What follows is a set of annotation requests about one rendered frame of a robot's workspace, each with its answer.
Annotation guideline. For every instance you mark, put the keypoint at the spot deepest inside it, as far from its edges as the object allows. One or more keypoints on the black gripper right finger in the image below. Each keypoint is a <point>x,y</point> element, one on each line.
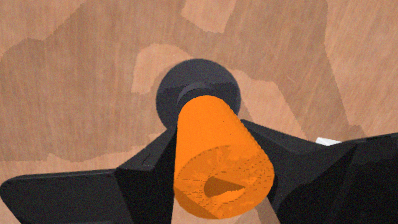
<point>311,180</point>

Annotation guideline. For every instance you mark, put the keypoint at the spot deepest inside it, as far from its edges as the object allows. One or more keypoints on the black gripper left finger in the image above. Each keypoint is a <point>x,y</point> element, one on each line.
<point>139,191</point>

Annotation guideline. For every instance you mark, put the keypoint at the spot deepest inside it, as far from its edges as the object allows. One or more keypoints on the orange knob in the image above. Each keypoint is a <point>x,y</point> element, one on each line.
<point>220,171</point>

